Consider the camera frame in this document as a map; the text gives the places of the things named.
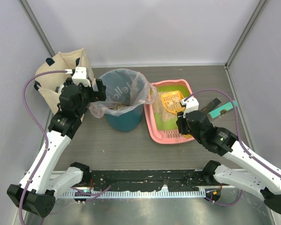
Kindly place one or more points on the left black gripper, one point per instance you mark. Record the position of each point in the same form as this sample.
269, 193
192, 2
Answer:
93, 91

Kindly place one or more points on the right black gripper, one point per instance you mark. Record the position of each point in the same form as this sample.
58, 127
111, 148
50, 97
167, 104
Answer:
181, 124

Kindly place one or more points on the translucent plastic bin liner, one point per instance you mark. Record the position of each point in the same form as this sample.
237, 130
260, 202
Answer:
124, 86

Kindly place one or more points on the orange litter scoop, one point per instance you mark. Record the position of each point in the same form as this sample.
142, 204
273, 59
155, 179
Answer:
171, 102

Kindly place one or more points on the teal trash bin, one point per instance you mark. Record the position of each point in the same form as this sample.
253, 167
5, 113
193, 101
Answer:
126, 122

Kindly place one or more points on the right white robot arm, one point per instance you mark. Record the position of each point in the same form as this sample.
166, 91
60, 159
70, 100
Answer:
243, 159

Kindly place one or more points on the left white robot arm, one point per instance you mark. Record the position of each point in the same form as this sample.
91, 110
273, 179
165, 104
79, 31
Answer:
61, 131

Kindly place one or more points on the beige cat litter pile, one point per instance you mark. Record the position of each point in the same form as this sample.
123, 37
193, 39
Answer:
159, 109

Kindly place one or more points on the beige canvas tote bag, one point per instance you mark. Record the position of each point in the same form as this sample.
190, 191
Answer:
46, 85

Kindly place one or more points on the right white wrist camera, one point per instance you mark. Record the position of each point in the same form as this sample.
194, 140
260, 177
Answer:
190, 104

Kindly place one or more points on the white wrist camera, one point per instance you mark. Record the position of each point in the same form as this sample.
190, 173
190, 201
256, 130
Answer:
81, 76
190, 104

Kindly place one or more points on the teal handled scraper tool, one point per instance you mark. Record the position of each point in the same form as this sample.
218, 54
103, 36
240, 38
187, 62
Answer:
215, 109

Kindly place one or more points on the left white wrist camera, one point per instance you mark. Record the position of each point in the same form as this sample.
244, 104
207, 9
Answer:
81, 76

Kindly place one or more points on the white slotted cable duct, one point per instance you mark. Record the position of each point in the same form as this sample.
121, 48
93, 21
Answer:
164, 193

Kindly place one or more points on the aluminium frame rail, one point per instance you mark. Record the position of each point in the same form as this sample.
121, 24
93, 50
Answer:
75, 174

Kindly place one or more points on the black metal base plate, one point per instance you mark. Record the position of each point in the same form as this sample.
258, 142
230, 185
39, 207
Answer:
147, 180

